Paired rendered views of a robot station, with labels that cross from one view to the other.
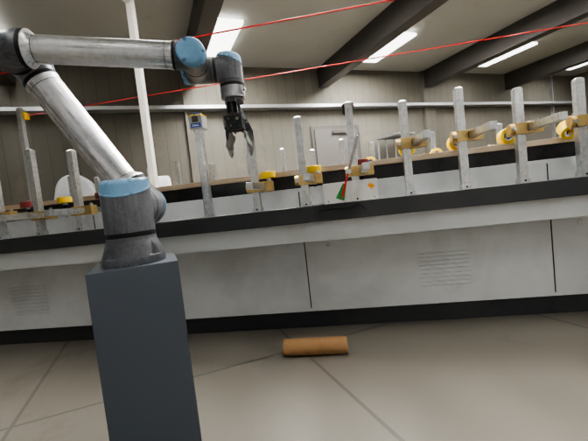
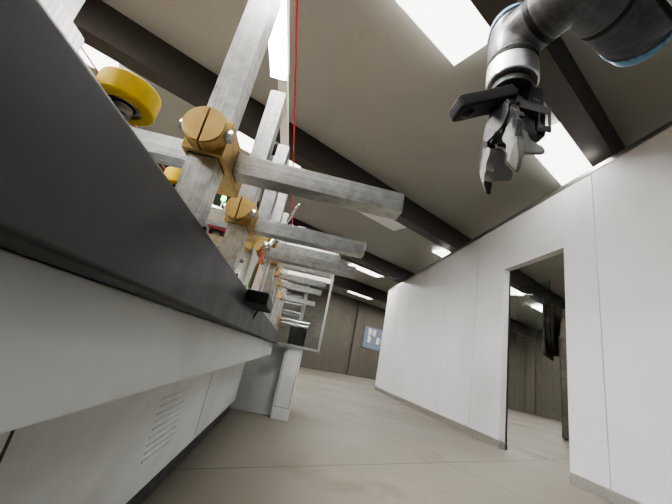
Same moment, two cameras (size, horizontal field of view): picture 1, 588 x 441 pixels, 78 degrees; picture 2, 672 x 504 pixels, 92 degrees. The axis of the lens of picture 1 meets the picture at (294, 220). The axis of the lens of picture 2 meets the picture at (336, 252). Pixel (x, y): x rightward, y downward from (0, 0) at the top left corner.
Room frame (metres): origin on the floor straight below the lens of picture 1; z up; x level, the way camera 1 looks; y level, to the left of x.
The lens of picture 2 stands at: (1.75, 0.57, 0.60)
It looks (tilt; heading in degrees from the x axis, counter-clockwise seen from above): 18 degrees up; 257
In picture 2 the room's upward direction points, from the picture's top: 12 degrees clockwise
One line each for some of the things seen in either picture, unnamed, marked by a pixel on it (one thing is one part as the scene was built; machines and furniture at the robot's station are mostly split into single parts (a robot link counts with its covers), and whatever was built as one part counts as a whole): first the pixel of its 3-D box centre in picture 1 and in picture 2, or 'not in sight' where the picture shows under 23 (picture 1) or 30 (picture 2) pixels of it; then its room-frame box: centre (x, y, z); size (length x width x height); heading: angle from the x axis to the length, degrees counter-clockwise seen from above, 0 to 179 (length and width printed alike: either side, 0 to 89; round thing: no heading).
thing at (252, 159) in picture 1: (254, 176); (226, 109); (1.84, 0.17, 0.88); 0.03 x 0.03 x 0.48; 81
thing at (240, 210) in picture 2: (308, 179); (243, 220); (1.80, -0.09, 0.83); 0.13 x 0.06 x 0.05; 81
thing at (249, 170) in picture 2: (261, 186); (252, 172); (1.79, 0.14, 0.82); 0.43 x 0.03 x 0.04; 171
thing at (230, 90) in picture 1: (234, 94); (510, 80); (1.38, 0.17, 1.16); 0.10 x 0.09 x 0.05; 81
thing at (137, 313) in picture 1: (147, 352); not in sight; (1.16, 0.52, 0.30); 0.25 x 0.25 x 0.60; 21
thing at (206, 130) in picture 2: (260, 186); (216, 156); (1.84, 0.15, 0.82); 0.13 x 0.06 x 0.05; 81
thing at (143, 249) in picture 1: (133, 247); not in sight; (1.16, 0.52, 0.65); 0.19 x 0.19 x 0.10
